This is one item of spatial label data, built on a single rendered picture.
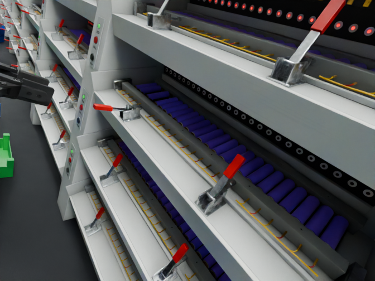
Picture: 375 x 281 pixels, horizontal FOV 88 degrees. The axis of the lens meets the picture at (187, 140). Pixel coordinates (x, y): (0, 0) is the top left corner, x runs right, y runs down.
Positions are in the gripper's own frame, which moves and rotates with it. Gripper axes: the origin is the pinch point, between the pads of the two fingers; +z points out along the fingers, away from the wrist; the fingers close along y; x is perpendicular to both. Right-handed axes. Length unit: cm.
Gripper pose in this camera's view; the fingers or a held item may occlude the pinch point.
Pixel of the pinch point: (33, 88)
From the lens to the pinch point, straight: 39.5
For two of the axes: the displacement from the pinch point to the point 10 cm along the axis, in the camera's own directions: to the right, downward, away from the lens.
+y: 6.2, 5.5, -5.6
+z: 5.9, 1.5, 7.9
